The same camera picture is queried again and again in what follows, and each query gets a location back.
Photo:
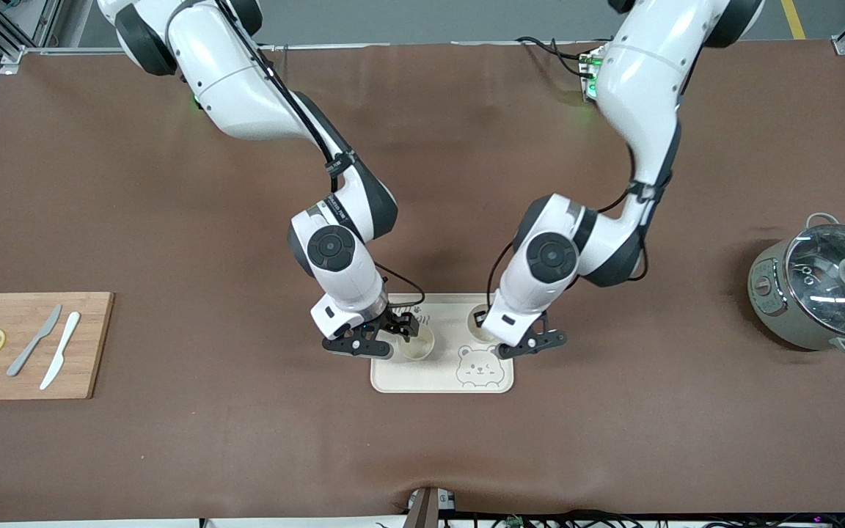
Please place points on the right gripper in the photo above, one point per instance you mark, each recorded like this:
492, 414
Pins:
395, 320

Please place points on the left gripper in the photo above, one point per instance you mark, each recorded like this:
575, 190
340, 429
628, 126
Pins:
479, 317

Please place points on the white plastic cup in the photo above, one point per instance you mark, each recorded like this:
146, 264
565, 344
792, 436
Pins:
477, 336
419, 350

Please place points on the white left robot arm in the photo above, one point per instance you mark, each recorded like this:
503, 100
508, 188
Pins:
635, 81

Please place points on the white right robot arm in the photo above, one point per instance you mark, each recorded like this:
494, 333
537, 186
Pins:
232, 81

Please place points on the beige bear print tray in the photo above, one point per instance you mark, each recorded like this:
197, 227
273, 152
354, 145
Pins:
430, 378

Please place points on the brown table cover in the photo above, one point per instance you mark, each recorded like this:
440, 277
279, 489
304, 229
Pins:
136, 220

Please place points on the grey cooking pot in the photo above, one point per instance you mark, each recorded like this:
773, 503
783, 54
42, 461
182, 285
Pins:
767, 308

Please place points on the wooden cutting board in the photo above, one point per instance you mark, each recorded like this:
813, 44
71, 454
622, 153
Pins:
92, 352

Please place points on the white plastic knife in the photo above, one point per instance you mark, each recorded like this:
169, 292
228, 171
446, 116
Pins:
63, 345

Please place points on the glass pot lid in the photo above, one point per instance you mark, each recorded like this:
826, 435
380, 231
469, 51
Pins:
826, 279

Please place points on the grey plastic knife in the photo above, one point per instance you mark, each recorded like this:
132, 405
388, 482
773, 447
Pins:
34, 342

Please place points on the metal table edge bracket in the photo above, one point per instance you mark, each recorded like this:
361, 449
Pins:
422, 510

